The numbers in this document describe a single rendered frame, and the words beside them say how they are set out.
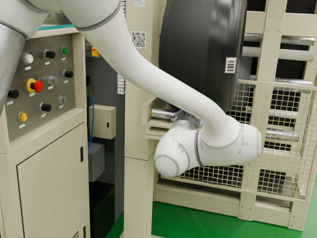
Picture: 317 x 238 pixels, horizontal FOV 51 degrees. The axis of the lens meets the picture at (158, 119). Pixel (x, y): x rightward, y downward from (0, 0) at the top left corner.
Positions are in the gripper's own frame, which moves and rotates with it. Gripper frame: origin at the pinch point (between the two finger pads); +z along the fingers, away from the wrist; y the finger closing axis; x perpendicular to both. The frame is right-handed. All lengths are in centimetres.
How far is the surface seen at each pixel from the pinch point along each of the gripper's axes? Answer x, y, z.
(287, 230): 113, -55, 68
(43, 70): -11, 59, -7
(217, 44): -21.1, -5.2, 10.5
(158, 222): 110, 28, 48
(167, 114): 14.5, 15.7, 18.8
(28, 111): 1, 59, -20
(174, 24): -26.6, 11.9, 13.1
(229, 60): -15.4, -9.8, 10.4
